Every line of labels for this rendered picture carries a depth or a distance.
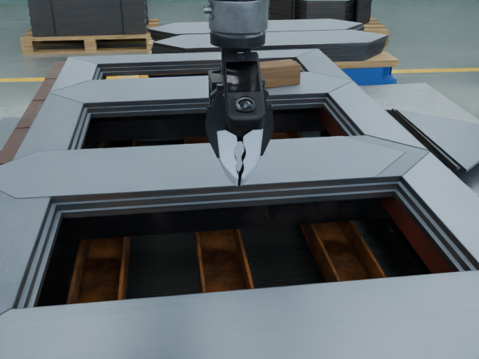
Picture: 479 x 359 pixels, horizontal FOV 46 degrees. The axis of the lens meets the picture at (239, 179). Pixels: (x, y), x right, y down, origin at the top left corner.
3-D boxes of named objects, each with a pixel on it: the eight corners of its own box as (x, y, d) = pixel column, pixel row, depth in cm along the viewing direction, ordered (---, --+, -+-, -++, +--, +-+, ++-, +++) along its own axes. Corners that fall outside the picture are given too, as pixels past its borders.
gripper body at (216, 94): (259, 107, 82) (260, 23, 77) (269, 129, 75) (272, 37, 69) (207, 110, 81) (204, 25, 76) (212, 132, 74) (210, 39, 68)
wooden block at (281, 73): (290, 77, 143) (291, 58, 141) (300, 84, 138) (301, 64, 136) (246, 82, 139) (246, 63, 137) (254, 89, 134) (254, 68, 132)
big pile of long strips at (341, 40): (358, 33, 216) (360, 17, 213) (398, 60, 180) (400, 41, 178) (149, 39, 206) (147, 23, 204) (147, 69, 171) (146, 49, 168)
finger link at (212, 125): (239, 152, 78) (239, 92, 75) (241, 157, 77) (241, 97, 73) (205, 154, 78) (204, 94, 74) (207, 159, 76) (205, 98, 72)
